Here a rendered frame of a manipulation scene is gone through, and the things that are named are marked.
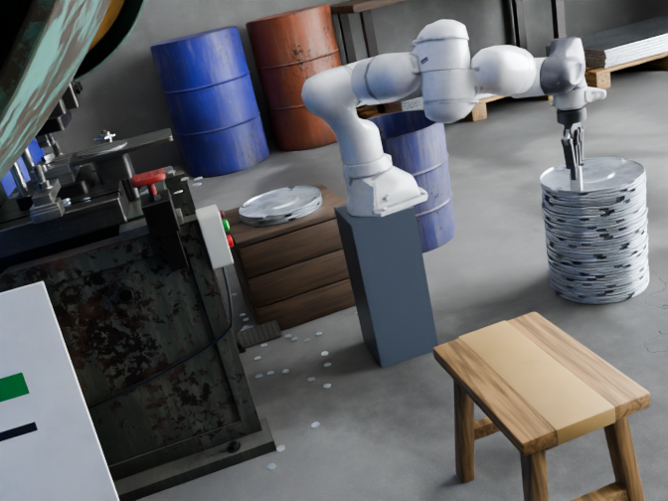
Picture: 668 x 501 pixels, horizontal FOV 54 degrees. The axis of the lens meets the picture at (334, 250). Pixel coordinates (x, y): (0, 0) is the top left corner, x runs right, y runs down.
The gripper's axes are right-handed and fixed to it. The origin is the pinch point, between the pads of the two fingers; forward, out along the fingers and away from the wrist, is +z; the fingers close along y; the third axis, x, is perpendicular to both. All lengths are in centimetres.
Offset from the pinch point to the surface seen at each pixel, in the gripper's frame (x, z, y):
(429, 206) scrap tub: -65, 21, -27
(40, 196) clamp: -76, -36, 110
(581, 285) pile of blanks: -0.8, 34.1, -0.1
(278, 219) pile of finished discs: -86, 3, 32
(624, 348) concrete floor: 16.8, 39.6, 21.5
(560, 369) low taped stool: 22, 7, 80
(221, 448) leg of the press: -60, 37, 98
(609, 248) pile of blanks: 7.8, 21.4, -1.1
